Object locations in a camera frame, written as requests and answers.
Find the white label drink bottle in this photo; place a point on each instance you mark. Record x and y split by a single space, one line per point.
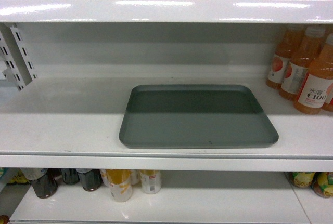
151 181

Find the orange juice bottle rear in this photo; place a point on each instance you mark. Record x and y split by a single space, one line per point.
282 55

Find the white slotted shelf bracket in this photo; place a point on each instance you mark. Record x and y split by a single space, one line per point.
21 63

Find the dark soda bottle right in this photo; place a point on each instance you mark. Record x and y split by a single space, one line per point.
90 179

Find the white metal shelf unit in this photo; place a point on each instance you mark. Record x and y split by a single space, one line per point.
90 54

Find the orange juice bottle middle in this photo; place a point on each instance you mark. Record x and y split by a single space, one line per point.
300 61

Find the dark soda bottle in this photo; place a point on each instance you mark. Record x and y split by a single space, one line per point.
90 179
43 183

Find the silver grey rectangular tray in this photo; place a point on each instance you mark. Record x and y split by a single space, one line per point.
195 117

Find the orange C100 juice bottle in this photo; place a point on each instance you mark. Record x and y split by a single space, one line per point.
317 84

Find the dark soda bottle left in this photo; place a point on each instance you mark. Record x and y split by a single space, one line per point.
43 183

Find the yellow label drink bottle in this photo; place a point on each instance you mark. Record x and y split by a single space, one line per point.
120 184

